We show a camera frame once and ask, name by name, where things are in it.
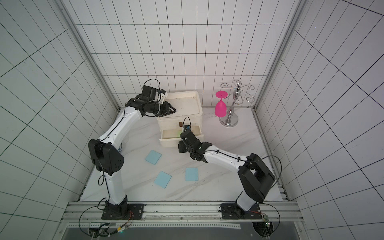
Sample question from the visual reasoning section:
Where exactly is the blue sticky note lower left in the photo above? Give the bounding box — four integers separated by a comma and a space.
154, 171, 172, 189

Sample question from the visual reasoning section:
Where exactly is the blue sticky note upper left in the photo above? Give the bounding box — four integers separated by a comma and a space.
145, 150, 162, 165

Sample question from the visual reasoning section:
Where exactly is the pink wine glass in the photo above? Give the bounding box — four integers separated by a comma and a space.
215, 91, 228, 118

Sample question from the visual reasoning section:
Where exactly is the blue sticky note center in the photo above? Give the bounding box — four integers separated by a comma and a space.
185, 168, 199, 182

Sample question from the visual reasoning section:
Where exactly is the white plastic drawer cabinet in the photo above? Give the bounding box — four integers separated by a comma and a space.
157, 91, 203, 131

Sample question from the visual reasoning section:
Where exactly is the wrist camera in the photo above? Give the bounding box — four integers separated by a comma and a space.
183, 125, 191, 131
140, 85, 168, 104

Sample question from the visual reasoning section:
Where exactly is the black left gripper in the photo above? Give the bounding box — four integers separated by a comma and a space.
147, 101, 178, 118

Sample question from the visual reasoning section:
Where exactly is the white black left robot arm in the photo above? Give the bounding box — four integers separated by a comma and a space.
88, 97, 177, 220

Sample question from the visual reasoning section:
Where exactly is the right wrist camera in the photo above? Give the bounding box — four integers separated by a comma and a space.
183, 125, 191, 131

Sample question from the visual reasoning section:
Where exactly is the blue sticky note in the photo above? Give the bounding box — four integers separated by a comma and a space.
185, 168, 199, 182
145, 150, 162, 165
154, 171, 172, 189

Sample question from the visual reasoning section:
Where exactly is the chrome glass holder stand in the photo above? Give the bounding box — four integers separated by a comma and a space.
220, 80, 255, 128

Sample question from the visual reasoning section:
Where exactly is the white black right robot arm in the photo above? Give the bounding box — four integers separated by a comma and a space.
178, 130, 276, 220

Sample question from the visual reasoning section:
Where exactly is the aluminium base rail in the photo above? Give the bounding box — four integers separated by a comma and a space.
59, 202, 304, 233

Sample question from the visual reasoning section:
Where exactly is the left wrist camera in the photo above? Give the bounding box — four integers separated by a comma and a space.
140, 85, 168, 104

